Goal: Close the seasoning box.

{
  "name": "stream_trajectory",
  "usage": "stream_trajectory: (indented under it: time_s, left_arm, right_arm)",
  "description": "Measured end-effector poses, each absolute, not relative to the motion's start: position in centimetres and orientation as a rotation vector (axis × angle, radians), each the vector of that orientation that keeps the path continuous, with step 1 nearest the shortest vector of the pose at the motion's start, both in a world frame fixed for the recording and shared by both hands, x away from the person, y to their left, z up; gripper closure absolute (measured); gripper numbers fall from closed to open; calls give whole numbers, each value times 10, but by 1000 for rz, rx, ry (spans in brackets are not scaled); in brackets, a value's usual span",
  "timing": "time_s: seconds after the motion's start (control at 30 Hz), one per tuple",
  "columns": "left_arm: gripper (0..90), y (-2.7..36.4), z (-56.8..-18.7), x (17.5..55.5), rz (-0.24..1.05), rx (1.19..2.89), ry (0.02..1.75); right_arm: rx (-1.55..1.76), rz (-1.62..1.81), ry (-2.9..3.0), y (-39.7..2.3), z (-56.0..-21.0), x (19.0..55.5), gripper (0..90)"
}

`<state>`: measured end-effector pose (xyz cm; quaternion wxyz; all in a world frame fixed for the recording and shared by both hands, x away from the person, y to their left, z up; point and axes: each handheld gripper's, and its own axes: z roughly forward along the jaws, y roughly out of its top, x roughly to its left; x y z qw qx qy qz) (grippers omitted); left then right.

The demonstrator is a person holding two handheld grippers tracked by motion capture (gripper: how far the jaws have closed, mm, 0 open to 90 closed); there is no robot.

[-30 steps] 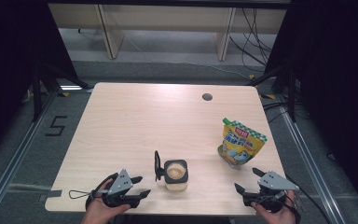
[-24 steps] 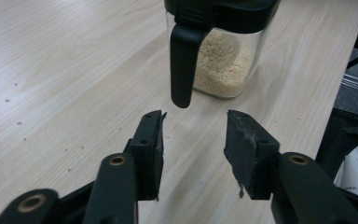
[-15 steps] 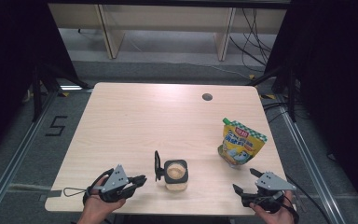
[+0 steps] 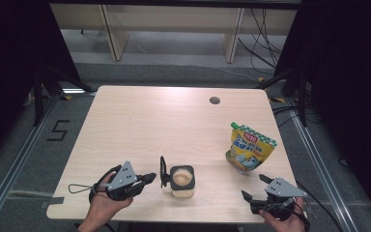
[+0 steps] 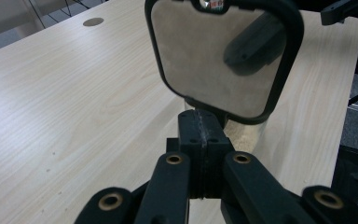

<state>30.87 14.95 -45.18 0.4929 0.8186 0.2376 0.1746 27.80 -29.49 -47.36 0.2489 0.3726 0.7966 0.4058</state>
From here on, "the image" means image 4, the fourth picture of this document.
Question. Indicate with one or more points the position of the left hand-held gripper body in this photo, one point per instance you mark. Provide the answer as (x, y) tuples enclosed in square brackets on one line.
[(124, 179)]

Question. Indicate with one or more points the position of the aluminium floor rail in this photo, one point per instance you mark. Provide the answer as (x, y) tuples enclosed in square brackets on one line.
[(328, 180), (13, 167)]

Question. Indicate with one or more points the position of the beige wooden shelf unit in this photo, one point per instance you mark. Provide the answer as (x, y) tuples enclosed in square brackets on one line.
[(174, 17)]

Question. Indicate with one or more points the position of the black curtain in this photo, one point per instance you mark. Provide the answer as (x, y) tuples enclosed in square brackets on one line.
[(9, 64), (351, 80)]

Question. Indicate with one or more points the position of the black metal stand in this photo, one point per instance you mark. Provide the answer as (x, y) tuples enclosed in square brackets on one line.
[(302, 96), (38, 96)]

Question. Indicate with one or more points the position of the square glass jar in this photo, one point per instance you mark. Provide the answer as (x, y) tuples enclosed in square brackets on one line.
[(182, 180)]

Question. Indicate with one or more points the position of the person's right hand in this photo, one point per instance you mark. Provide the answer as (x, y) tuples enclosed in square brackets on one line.
[(286, 225)]

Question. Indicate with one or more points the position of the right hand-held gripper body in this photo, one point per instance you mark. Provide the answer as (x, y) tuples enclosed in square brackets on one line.
[(283, 190)]

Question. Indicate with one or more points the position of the person's left hand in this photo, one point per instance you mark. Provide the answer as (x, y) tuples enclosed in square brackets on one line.
[(104, 206)]

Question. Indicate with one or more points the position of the yellow seasoning spout pouch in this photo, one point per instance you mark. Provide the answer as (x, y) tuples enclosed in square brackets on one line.
[(249, 148)]

